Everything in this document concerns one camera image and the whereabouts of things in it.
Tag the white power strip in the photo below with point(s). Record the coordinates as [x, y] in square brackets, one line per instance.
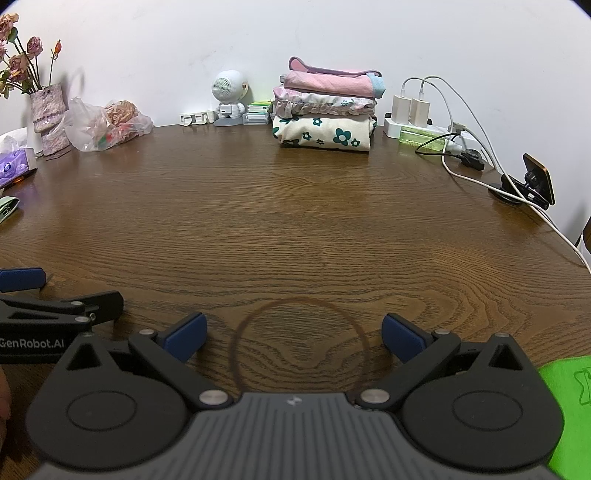
[391, 128]

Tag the pink folded garment blue edge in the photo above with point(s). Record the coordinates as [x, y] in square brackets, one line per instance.
[323, 85]

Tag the clear small box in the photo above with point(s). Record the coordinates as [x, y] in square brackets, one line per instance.
[256, 119]

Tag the clear plastic bag with snacks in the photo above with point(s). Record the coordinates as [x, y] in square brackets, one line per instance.
[106, 124]

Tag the white astronaut toy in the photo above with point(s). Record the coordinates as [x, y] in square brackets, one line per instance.
[228, 85]

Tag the green white small box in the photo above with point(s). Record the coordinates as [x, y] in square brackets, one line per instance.
[258, 107]

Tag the white charger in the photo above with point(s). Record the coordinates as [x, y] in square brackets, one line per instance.
[401, 110]
[420, 113]

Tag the bright green cloth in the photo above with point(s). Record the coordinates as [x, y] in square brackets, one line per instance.
[561, 415]

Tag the black phone holder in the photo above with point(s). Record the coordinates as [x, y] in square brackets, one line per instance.
[512, 187]

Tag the pink knitted vase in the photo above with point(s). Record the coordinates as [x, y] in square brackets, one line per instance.
[46, 115]

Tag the pink floral ruffled garment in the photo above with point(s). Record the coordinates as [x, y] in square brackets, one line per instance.
[318, 105]

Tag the green transparent box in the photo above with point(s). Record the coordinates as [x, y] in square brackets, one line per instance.
[422, 138]

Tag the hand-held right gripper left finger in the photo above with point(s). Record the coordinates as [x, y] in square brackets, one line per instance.
[187, 337]

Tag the white wall socket adapter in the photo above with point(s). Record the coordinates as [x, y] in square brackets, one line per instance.
[198, 119]

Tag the phone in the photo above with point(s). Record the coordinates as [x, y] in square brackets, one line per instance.
[538, 177]

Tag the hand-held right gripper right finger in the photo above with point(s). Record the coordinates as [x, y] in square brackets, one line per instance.
[402, 337]

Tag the purple tissue box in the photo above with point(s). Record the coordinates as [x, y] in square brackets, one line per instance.
[14, 168]

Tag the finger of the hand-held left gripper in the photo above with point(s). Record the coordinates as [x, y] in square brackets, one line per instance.
[21, 278]
[104, 305]

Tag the cream garment with green flowers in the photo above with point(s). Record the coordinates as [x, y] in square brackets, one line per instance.
[323, 131]

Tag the pink garment with purple trim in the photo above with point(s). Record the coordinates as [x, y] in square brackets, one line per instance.
[323, 68]

